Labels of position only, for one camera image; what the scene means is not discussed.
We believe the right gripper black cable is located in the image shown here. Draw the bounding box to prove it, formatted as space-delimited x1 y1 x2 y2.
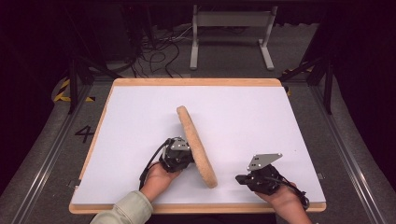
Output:
274 175 311 210

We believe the yellow black floor tape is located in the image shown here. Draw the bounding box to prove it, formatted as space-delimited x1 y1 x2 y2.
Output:
53 78 96 104

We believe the tan fleece pad black lining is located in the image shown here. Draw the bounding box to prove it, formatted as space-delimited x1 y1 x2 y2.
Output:
176 105 219 189

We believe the person's left hand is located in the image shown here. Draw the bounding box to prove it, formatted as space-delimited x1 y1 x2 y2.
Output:
139 161 182 203

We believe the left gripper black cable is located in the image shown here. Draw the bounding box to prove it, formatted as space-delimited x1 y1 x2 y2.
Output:
138 138 173 190

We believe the metal floor rail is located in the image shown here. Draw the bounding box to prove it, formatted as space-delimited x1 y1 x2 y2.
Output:
310 83 388 224
11 83 94 224

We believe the person's right hand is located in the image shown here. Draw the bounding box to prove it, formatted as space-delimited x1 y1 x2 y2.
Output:
255 182 305 217

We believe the black metal stand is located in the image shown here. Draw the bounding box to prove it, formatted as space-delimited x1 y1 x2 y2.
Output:
66 58 123 115
277 55 336 115

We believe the grey metal stand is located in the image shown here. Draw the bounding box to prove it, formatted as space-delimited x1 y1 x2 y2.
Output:
189 4 278 72

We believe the tangle of black floor cables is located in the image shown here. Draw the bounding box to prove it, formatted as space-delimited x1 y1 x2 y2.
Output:
133 24 194 79

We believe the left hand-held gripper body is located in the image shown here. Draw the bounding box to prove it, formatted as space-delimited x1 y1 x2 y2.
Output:
160 137 195 174

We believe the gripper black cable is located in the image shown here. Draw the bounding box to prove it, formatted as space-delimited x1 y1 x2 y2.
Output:
274 175 311 210
138 138 173 190

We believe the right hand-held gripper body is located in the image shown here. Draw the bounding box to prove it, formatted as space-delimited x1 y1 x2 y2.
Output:
245 152 284 197

